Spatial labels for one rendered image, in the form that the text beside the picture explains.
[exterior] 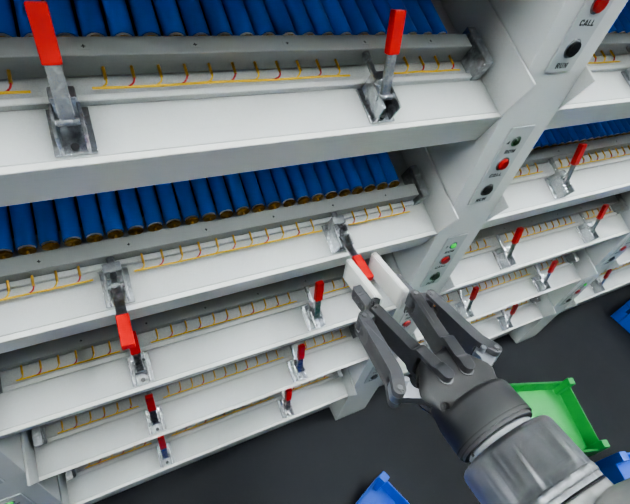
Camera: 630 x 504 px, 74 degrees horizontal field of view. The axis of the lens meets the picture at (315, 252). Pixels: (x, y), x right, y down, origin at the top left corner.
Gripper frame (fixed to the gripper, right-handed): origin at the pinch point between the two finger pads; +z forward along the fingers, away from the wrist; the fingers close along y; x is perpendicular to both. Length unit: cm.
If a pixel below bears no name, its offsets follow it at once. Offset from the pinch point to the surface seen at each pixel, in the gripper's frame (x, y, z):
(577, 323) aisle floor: -74, 116, 16
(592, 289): -57, 112, 17
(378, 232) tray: -0.7, 6.5, 8.8
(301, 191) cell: 4.6, -3.4, 13.9
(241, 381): -37.1, -10.9, 16.0
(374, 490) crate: -76, 17, -1
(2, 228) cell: 5.3, -35.4, 15.3
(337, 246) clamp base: 0.1, -1.0, 7.2
